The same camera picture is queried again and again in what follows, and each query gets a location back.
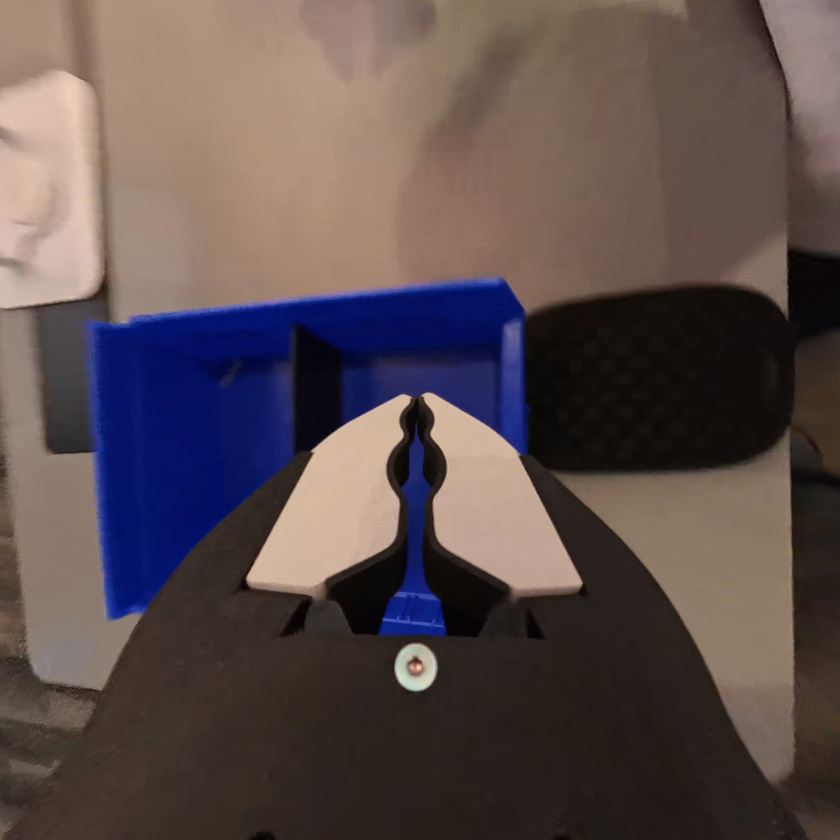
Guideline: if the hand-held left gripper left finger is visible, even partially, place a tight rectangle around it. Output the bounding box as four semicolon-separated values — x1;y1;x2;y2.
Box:
245;394;417;599

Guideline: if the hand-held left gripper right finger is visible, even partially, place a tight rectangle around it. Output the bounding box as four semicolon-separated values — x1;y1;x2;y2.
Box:
419;392;584;599

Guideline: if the blue bin with divider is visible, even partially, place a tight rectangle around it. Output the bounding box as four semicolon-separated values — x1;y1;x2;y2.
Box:
85;277;530;639

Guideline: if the white document stand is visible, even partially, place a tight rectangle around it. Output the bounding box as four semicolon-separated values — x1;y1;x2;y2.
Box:
0;69;107;311

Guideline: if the operator in white shirt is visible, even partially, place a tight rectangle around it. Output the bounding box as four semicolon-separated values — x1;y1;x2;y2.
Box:
760;0;840;252

